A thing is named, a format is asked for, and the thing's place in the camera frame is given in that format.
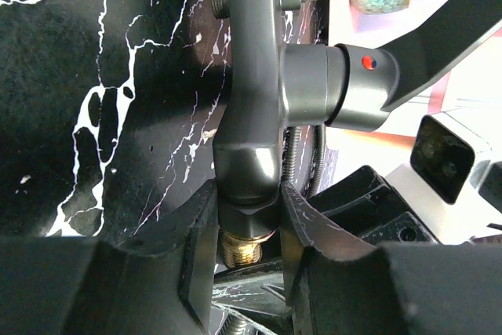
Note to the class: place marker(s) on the pink three tier shelf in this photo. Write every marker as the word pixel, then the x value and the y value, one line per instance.
pixel 377 81

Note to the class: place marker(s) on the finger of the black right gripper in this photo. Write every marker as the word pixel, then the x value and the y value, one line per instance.
pixel 367 206
pixel 253 298

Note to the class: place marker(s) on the dark grey faucet mixer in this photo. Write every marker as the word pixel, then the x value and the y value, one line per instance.
pixel 275 85

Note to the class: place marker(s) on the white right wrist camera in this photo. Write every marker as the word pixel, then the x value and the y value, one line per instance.
pixel 455 149

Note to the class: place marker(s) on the black marble pattern mat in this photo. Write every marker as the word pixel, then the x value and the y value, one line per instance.
pixel 108 111

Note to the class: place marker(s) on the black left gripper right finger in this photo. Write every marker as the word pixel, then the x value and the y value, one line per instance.
pixel 336 283

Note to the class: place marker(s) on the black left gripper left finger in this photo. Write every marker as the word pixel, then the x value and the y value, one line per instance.
pixel 157 282

